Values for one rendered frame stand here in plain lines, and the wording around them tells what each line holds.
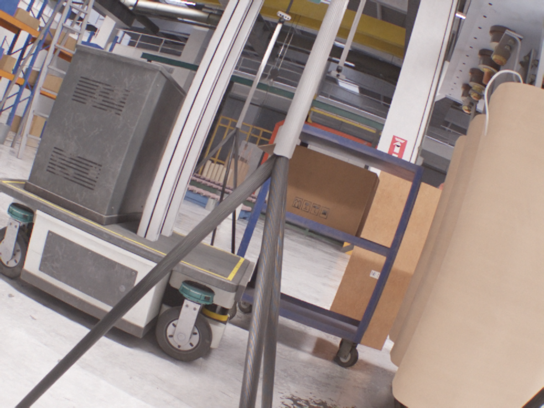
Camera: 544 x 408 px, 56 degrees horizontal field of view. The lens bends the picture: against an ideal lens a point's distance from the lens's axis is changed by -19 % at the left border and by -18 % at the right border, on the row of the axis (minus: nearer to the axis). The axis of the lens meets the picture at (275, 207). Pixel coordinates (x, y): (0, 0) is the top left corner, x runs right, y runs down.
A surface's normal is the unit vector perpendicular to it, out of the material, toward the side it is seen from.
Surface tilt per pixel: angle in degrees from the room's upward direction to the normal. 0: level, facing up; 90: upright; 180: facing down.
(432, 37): 90
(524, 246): 90
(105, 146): 90
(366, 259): 90
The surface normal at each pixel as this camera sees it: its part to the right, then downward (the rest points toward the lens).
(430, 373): -0.69, -0.24
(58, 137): -0.01, 0.01
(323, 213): -0.22, -0.06
